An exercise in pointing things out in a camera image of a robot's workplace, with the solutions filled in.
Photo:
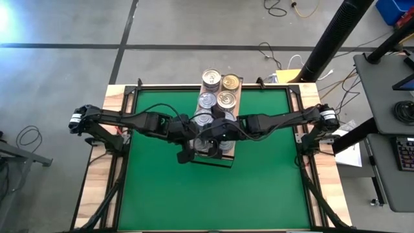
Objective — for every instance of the grey metal table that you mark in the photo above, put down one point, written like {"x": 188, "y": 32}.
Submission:
{"x": 26, "y": 155}

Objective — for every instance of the wooden shelf black frame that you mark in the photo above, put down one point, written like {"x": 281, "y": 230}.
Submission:
{"x": 228, "y": 155}

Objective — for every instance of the black tower fan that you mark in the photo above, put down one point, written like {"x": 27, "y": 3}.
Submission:
{"x": 336, "y": 35}

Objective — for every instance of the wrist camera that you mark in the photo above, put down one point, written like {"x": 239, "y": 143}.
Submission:
{"x": 216, "y": 154}
{"x": 185, "y": 155}

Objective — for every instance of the desk castor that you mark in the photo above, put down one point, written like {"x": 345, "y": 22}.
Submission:
{"x": 374, "y": 202}

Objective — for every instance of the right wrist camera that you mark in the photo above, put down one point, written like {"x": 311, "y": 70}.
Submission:
{"x": 216, "y": 154}

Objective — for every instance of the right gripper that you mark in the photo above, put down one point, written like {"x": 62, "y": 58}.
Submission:
{"x": 224, "y": 129}

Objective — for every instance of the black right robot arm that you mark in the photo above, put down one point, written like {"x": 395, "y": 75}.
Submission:
{"x": 281, "y": 121}

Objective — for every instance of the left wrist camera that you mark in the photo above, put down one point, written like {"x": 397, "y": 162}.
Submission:
{"x": 185, "y": 155}

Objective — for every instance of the red-label can silver lid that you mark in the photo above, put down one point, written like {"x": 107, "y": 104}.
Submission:
{"x": 211, "y": 77}

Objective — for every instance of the black aluminium rig frame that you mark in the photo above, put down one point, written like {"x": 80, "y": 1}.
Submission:
{"x": 108, "y": 199}

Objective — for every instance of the blue plastic bin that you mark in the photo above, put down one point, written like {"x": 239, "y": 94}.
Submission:
{"x": 391, "y": 9}

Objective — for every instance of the grey desk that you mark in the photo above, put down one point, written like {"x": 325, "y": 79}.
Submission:
{"x": 388, "y": 181}
{"x": 378, "y": 97}

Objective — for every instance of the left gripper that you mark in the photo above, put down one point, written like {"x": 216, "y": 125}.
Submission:
{"x": 181, "y": 127}

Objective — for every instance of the black tablet screen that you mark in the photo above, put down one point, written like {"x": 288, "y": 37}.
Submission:
{"x": 406, "y": 83}

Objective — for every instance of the black desk leg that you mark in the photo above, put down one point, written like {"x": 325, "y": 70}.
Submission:
{"x": 354, "y": 137}

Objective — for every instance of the yellow box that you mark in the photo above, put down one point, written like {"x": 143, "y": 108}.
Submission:
{"x": 288, "y": 76}

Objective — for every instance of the green table mat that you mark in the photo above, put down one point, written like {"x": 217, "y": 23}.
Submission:
{"x": 210, "y": 200}

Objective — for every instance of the gold-lid tin can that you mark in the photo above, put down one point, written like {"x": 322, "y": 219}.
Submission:
{"x": 230, "y": 81}

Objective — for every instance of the red box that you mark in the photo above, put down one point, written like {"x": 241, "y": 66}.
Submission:
{"x": 407, "y": 21}

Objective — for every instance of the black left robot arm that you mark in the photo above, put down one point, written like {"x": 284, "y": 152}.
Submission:
{"x": 129, "y": 118}

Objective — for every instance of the black keyboard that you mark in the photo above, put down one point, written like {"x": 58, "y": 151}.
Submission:
{"x": 406, "y": 155}

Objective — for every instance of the white paper sheet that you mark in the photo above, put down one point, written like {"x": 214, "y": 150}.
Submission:
{"x": 351, "y": 155}

